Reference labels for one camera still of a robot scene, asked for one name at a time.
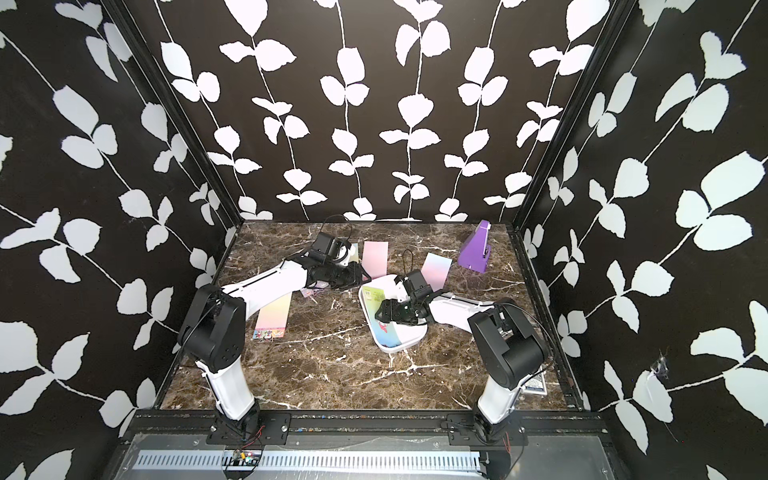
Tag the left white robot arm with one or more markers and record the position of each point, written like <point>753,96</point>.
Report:
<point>213,331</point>

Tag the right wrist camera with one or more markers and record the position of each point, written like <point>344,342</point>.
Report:
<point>414,284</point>

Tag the green blue sticker sheet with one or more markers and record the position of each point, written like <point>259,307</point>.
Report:
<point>376,308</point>

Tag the white perforated cable duct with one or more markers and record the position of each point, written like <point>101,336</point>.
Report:
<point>408,462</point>

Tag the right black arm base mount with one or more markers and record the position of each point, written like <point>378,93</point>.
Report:
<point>474,430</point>

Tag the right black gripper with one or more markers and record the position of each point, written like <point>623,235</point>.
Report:
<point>394,316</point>

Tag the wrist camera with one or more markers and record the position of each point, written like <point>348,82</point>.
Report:
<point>414,284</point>
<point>329,249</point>

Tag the rainbow gradient sticker sheet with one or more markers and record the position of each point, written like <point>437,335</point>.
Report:
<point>272,319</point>

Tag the pink-blue gradient sticker sheet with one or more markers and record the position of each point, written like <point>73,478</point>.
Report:
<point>435,270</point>

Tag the blue playing card box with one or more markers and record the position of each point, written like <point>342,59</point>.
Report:
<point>536,385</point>

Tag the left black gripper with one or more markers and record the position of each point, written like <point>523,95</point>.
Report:
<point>355,278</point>

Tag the white plastic storage box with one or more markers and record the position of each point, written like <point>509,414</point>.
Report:
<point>409,335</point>

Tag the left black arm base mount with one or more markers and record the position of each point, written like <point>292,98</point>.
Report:
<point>253,430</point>

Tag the purple plastic stand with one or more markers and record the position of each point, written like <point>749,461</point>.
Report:
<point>475,252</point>

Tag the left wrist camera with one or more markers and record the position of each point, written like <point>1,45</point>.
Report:
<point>329,249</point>

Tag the small circuit board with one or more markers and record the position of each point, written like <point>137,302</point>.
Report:
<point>243,459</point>

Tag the purple sticker sheet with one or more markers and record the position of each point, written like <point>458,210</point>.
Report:
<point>312,290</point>

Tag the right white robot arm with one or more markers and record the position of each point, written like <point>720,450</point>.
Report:
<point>511,350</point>

